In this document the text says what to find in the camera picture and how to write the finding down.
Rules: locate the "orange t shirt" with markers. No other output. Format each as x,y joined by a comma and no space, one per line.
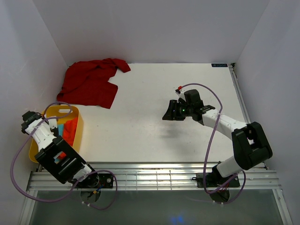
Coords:
71,133

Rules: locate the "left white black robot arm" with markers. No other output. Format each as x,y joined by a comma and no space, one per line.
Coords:
72,167

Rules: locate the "dark red t shirt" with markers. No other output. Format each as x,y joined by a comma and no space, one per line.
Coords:
87,82

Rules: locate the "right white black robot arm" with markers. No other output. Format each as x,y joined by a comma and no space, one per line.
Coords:
249,142

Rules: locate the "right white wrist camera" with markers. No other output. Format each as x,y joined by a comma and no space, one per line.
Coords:
180,92

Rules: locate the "blue table label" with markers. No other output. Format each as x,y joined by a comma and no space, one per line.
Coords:
219,65

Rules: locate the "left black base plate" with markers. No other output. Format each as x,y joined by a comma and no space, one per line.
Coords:
97,180

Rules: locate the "teal folded t shirt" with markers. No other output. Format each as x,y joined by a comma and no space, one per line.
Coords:
58,131

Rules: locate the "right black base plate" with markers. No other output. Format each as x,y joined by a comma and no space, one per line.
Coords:
215,182

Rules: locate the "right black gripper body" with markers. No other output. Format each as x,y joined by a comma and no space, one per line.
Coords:
185,109

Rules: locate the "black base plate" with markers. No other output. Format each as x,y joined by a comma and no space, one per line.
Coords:
97,180
215,182

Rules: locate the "aluminium rail frame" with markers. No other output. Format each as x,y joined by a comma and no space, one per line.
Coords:
154,160

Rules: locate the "yellow plastic tray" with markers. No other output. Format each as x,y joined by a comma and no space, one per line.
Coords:
62,110

